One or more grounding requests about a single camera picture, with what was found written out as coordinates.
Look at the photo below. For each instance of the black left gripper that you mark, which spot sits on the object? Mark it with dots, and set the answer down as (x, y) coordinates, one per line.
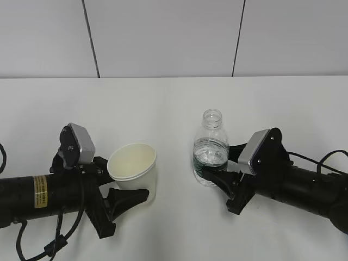
(103, 211)

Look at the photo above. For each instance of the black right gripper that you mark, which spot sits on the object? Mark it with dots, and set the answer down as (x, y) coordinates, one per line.
(232, 181)

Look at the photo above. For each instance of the clear green-label water bottle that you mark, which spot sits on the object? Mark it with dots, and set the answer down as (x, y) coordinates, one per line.
(211, 146)

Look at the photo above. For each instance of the white paper cup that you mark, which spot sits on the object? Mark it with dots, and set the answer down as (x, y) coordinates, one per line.
(134, 167)

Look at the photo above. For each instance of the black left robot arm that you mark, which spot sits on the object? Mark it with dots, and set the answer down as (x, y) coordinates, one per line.
(67, 191)

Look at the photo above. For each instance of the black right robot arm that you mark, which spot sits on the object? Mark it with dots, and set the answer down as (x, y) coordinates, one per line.
(321, 194)

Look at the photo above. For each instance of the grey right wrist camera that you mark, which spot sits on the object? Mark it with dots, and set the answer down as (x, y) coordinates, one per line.
(261, 153)

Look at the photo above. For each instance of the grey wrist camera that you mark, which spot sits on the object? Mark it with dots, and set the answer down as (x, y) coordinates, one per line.
(76, 146)
(261, 153)

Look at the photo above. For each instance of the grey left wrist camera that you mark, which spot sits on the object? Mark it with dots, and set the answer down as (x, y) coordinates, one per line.
(76, 146)

